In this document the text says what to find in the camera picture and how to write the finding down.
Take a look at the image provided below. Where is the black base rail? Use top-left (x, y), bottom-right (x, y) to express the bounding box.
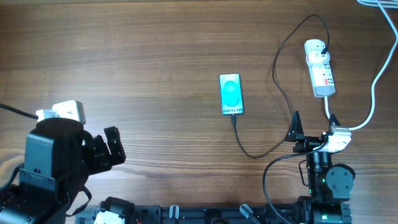
top-left (74, 203), bottom-right (353, 224)

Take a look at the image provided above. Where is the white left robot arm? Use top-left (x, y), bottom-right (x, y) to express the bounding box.
top-left (1, 118), bottom-right (126, 223)

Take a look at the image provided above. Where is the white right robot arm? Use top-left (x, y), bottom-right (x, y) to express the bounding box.
top-left (285, 111), bottom-right (356, 223)

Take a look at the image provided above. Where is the white power strip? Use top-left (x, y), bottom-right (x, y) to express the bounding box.
top-left (304, 39), bottom-right (336, 98)

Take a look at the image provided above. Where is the white charger plug adapter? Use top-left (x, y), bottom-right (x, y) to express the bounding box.
top-left (305, 50), bottom-right (330, 67)

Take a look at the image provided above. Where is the white power strip cord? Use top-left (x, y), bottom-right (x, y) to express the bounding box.
top-left (324, 0), bottom-right (398, 131)

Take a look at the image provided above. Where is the black charger cable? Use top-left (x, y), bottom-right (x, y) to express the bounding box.
top-left (230, 13), bottom-right (331, 159)

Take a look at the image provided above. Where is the turquoise screen smartphone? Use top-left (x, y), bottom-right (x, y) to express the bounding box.
top-left (219, 73), bottom-right (244, 115)

